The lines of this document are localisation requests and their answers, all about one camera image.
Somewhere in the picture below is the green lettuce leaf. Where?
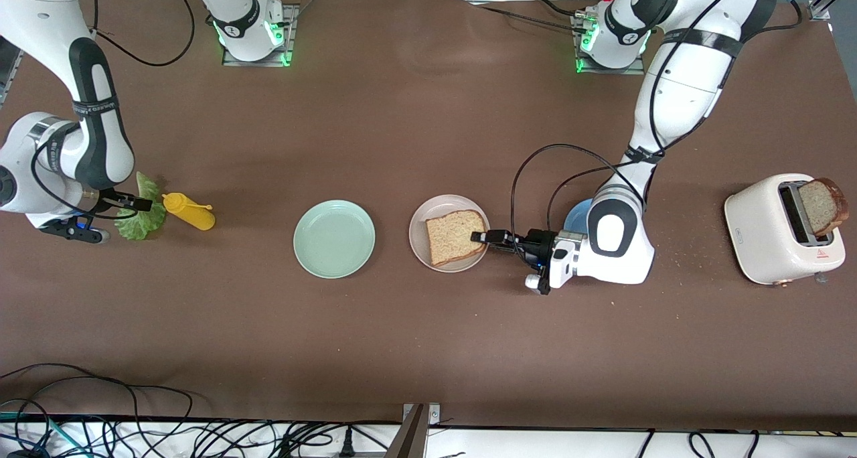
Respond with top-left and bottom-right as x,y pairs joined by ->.
114,171 -> 167,241

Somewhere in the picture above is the brown bread slice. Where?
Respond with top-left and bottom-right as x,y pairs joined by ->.
798,177 -> 850,238
425,209 -> 488,269

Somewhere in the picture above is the yellow squeeze bottle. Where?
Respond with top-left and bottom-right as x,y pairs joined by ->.
163,192 -> 216,232

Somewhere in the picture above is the blue plate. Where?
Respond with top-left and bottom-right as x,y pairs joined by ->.
563,198 -> 598,236

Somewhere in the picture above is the beige plate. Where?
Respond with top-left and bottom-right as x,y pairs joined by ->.
408,194 -> 491,273

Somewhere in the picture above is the mint green plate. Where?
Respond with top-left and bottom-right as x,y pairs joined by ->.
293,200 -> 376,279

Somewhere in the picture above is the white toaster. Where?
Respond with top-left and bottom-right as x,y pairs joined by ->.
724,173 -> 846,287

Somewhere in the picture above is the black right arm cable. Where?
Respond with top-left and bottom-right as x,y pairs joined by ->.
30,0 -> 196,222

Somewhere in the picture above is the aluminium table frame rail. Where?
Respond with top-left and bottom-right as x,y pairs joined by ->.
0,42 -> 25,105

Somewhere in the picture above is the black looping floor cable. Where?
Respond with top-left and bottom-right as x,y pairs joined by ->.
0,362 -> 196,422

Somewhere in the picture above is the grey metal bracket post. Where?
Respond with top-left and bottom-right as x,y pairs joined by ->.
385,402 -> 443,458

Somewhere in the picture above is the black base cable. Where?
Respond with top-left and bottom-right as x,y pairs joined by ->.
465,0 -> 591,35

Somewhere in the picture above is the teal cable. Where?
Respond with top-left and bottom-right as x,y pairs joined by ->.
0,410 -> 71,458

